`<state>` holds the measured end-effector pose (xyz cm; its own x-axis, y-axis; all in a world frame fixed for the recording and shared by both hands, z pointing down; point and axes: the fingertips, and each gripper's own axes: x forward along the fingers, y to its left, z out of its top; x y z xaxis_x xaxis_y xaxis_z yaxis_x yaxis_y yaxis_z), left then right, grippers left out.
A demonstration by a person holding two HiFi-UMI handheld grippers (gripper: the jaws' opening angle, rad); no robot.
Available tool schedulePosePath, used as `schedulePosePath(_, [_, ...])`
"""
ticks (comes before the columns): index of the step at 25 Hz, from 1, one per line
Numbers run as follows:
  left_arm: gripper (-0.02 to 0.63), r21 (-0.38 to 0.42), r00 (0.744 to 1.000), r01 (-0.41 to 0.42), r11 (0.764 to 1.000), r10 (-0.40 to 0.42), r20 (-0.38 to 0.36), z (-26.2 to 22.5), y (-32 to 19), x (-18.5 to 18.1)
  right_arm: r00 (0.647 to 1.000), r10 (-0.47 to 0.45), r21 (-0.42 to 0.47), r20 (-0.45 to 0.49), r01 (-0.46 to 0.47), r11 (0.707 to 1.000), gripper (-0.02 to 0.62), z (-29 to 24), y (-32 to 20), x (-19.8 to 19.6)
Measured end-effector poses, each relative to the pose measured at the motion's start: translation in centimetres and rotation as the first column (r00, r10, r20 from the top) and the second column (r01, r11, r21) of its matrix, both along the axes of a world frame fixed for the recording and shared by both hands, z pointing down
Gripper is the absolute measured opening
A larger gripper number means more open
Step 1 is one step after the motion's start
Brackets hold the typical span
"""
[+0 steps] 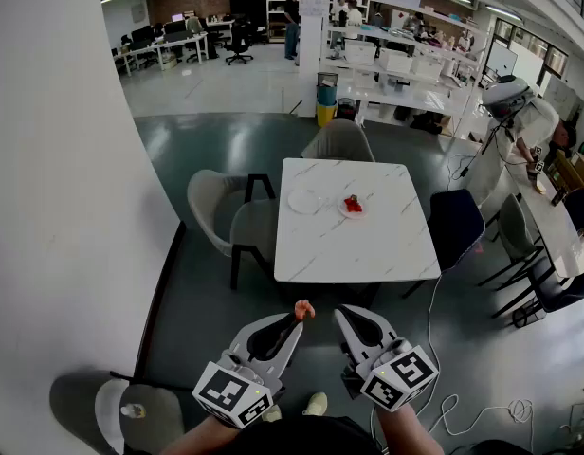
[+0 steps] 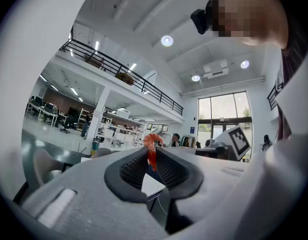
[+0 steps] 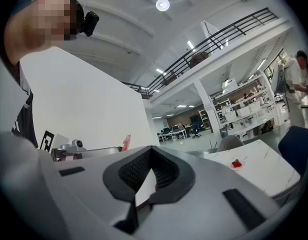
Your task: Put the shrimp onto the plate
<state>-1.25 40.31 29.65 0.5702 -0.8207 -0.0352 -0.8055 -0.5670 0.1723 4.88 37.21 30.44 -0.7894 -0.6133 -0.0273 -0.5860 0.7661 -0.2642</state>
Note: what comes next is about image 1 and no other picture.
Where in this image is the white office desk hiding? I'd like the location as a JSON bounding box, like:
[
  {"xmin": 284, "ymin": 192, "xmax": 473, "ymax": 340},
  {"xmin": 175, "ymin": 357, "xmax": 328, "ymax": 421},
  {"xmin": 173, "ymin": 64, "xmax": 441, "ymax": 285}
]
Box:
[{"xmin": 116, "ymin": 33, "xmax": 210, "ymax": 73}]

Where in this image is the grey chair with black legs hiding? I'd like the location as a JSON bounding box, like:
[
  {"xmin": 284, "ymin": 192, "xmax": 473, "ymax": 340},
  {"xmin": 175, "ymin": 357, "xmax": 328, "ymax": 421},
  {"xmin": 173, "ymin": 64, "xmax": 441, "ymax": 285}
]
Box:
[{"xmin": 478, "ymin": 192, "xmax": 545, "ymax": 289}]

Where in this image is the person's left forearm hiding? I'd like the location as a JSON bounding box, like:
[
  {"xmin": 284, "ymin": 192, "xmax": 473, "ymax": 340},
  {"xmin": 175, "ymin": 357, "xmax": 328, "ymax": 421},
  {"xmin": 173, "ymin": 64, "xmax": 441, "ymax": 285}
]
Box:
[{"xmin": 161, "ymin": 414, "xmax": 246, "ymax": 455}]

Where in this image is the thin white cable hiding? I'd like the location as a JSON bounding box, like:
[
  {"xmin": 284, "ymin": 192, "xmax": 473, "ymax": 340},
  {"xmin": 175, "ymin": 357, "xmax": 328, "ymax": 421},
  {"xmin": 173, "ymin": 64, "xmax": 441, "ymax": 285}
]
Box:
[{"xmin": 446, "ymin": 152, "xmax": 479, "ymax": 192}]

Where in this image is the black office chair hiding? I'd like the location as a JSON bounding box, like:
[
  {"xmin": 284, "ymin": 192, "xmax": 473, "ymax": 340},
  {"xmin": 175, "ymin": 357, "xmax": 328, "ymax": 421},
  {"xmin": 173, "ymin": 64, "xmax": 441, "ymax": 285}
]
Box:
[{"xmin": 224, "ymin": 20, "xmax": 254, "ymax": 66}]

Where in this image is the dark blue chair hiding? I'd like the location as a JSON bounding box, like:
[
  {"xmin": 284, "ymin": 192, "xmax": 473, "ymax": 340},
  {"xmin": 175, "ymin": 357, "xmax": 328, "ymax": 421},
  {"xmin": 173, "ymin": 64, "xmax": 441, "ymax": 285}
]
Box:
[
  {"xmin": 491, "ymin": 257, "xmax": 584, "ymax": 330},
  {"xmin": 401, "ymin": 188, "xmax": 486, "ymax": 300}
]

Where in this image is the long white floor cable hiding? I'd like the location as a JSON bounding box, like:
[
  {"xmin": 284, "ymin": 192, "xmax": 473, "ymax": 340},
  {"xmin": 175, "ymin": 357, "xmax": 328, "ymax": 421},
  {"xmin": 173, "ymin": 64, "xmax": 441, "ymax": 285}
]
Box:
[{"xmin": 414, "ymin": 275, "xmax": 535, "ymax": 439}]

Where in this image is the person's pale right shoe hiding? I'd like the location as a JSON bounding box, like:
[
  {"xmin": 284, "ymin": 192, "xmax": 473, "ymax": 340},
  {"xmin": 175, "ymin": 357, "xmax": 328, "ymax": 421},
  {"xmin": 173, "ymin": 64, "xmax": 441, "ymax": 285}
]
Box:
[{"xmin": 302, "ymin": 391, "xmax": 329, "ymax": 416}]

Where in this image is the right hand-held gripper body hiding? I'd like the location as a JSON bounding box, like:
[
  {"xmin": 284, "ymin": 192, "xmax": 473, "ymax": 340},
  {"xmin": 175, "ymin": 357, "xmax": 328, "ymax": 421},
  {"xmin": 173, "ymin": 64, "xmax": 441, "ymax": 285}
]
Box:
[{"xmin": 340, "ymin": 337, "xmax": 441, "ymax": 413}]

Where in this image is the person's black clothing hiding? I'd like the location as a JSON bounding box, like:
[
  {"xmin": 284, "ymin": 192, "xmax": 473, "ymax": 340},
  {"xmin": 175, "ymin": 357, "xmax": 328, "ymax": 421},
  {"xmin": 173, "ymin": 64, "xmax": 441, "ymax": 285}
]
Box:
[{"xmin": 215, "ymin": 414, "xmax": 383, "ymax": 455}]

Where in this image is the white open bookshelf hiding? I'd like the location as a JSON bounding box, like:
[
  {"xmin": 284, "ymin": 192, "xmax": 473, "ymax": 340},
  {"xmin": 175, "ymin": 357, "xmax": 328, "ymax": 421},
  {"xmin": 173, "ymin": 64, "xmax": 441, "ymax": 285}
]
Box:
[{"xmin": 265, "ymin": 0, "xmax": 302, "ymax": 43}]

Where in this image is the small white plate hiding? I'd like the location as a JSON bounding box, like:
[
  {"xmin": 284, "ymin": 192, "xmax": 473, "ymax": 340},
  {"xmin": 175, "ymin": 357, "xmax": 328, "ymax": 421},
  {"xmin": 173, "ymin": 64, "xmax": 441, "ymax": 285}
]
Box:
[{"xmin": 338, "ymin": 194, "xmax": 371, "ymax": 220}]

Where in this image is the person's right forearm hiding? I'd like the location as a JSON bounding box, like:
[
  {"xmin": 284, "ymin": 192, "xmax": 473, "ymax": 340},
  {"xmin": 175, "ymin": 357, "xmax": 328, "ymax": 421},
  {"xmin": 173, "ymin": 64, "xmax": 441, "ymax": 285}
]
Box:
[{"xmin": 374, "ymin": 403, "xmax": 445, "ymax": 455}]

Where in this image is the white storage box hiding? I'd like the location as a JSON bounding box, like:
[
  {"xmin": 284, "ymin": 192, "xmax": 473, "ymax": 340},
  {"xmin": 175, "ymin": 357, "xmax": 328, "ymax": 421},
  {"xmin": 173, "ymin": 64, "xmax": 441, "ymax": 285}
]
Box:
[
  {"xmin": 377, "ymin": 47, "xmax": 414, "ymax": 74},
  {"xmin": 411, "ymin": 57, "xmax": 445, "ymax": 81},
  {"xmin": 343, "ymin": 40, "xmax": 377, "ymax": 66}
]

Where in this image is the yellow bin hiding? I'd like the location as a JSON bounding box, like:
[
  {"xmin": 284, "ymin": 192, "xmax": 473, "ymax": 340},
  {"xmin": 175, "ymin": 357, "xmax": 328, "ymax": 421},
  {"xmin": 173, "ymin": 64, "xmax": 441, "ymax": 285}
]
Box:
[{"xmin": 316, "ymin": 101, "xmax": 338, "ymax": 128}]

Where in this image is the white shelving unit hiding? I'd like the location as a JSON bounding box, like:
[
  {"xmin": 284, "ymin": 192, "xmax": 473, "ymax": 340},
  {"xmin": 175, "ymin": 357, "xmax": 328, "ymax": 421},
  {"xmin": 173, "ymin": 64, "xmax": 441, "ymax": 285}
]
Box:
[{"xmin": 319, "ymin": 0, "xmax": 493, "ymax": 137}]

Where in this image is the grey round-back chair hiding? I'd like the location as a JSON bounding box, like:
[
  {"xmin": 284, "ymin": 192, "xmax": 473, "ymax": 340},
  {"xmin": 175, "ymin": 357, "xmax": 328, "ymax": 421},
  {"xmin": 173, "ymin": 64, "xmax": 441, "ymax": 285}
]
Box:
[{"xmin": 48, "ymin": 370, "xmax": 185, "ymax": 455}]

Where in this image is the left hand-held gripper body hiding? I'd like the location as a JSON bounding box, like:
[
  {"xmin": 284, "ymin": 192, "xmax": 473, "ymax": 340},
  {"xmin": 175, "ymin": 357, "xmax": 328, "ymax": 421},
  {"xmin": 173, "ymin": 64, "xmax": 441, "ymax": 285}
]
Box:
[{"xmin": 192, "ymin": 347, "xmax": 287, "ymax": 429}]

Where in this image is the grey armchair with black frame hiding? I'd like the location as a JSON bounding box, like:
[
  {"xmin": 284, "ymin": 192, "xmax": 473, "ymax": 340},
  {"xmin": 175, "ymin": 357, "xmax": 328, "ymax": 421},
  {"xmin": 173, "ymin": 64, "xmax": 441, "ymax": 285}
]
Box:
[
  {"xmin": 186, "ymin": 168, "xmax": 280, "ymax": 291},
  {"xmin": 300, "ymin": 118, "xmax": 376, "ymax": 163}
]

